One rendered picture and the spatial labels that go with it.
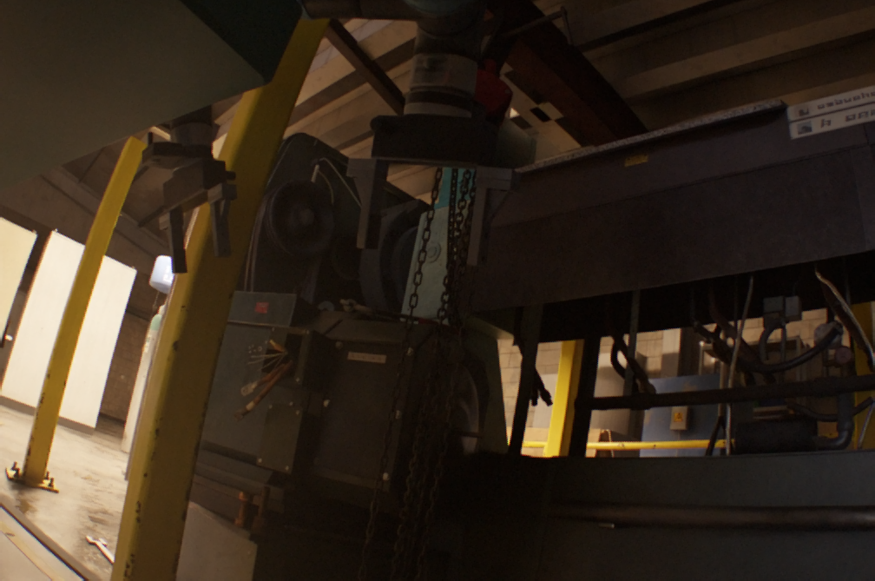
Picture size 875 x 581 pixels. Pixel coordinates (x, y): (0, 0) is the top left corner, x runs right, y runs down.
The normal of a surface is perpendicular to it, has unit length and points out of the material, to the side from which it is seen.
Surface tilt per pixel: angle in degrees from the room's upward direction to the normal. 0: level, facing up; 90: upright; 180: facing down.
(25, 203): 90
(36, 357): 90
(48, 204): 90
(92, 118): 180
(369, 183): 113
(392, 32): 180
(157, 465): 90
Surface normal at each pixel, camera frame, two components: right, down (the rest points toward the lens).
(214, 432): -0.40, -0.42
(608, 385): -0.67, -0.39
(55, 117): -0.17, 0.91
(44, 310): 0.72, -0.15
